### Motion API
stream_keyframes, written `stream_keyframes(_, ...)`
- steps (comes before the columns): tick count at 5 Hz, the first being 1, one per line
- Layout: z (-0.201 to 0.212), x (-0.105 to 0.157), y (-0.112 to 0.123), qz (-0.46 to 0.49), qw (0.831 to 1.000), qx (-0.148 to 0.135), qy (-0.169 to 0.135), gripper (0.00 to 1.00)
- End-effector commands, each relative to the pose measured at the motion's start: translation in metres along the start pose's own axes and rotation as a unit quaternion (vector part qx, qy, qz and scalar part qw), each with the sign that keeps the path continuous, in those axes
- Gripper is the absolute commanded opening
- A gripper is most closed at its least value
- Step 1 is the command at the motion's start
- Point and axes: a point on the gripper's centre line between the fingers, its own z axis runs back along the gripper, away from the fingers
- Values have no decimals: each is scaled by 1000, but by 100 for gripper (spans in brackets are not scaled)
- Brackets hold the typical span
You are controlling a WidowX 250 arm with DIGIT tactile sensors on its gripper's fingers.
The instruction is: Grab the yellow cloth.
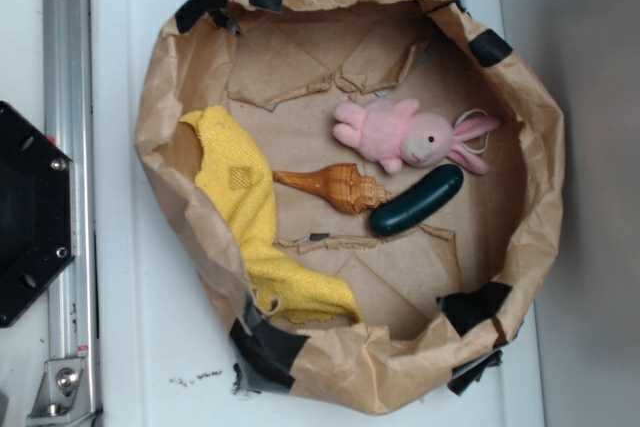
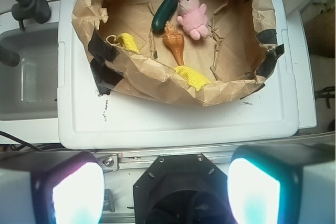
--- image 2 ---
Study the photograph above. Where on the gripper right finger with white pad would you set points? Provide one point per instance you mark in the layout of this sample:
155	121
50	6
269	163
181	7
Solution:
282	183

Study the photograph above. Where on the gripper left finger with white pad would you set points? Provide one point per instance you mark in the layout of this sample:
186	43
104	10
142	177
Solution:
51	187

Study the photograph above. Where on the grey sink basin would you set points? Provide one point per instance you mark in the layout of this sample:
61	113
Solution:
29	90

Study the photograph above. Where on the brown paper bag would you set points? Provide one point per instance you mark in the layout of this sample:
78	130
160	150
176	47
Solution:
238	56

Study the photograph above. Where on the orange conch shell toy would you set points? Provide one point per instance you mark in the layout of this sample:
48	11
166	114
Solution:
175	42

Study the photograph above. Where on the black faucet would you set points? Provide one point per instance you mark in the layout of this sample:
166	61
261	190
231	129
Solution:
38	10

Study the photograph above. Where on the pink plush bunny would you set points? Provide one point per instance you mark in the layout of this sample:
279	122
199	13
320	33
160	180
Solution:
193	19

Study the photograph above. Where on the dark green toy cucumber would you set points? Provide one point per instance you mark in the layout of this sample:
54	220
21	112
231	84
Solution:
163	15

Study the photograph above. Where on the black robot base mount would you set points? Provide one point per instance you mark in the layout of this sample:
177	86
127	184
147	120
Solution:
182	189

